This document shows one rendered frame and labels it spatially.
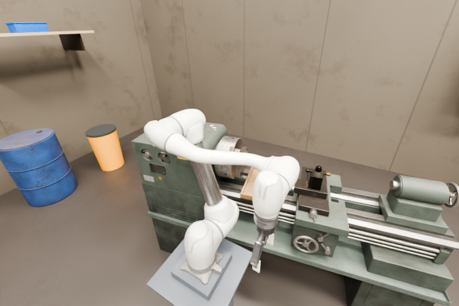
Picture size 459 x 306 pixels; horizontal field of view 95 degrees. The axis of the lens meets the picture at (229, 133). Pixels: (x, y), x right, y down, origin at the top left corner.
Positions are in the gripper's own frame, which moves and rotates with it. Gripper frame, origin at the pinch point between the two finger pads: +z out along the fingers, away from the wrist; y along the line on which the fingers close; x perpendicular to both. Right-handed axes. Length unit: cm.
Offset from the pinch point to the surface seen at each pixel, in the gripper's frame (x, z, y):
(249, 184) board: -38, 24, -61
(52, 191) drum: -283, 93, 5
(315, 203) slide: 10, 15, -58
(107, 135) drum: -280, 50, -78
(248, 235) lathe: -30, 58, -44
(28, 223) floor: -274, 112, 39
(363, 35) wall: 5, -72, -281
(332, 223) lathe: 22, 20, -51
